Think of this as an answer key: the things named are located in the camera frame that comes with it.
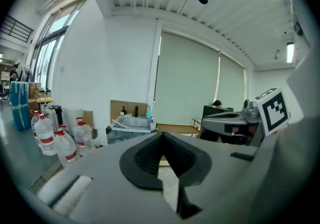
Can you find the white orange squeegee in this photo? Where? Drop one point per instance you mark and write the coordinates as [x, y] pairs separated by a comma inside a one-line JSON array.
[[120, 123]]

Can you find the wooden chair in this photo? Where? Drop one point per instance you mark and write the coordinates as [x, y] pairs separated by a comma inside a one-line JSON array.
[[175, 129]]

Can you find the silver black machine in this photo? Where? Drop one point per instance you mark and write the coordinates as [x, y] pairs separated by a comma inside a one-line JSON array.
[[55, 115]]

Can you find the person's white shirt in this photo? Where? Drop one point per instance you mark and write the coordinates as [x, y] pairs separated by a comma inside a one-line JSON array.
[[307, 143]]

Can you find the black faucet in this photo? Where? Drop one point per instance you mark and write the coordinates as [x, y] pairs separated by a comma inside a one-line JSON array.
[[136, 111]]

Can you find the long ceiling light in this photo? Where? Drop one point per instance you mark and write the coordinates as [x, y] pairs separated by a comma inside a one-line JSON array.
[[290, 53]]

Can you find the brown cardboard sheet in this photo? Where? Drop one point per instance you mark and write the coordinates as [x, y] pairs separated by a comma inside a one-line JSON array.
[[130, 105]]

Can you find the wide pale roller blind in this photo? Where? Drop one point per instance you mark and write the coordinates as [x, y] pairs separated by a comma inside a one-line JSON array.
[[187, 80]]

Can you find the black soap dispenser bottle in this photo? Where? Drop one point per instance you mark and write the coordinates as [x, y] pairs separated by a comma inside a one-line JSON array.
[[123, 111]]

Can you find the blue wrapped stack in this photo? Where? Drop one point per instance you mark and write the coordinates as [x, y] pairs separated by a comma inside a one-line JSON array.
[[20, 105]]

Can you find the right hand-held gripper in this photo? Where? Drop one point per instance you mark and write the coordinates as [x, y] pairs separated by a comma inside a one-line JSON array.
[[273, 110]]

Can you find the narrow cardboard box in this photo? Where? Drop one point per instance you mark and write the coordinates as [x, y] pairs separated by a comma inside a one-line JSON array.
[[88, 118]]

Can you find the narrow pale roller blind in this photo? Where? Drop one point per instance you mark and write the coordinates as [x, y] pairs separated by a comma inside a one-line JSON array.
[[231, 83]]

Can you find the stack of cardboard boxes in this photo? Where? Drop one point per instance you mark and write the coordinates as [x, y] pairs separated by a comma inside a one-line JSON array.
[[33, 93]]

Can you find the tall glass window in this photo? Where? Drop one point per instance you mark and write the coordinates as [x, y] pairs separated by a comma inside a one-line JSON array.
[[50, 51]]

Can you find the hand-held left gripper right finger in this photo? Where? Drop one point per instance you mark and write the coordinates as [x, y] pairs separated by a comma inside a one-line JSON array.
[[220, 168]]

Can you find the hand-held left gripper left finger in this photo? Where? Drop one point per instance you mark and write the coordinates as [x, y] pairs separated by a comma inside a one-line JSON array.
[[105, 193]]

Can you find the teal spray bottle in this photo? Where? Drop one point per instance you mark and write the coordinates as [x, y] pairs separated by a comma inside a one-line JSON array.
[[148, 113]]

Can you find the black cabinet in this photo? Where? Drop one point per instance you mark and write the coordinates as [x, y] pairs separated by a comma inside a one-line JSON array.
[[212, 109]]

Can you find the metal sink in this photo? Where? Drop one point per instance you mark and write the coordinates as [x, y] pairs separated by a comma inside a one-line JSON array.
[[130, 133]]

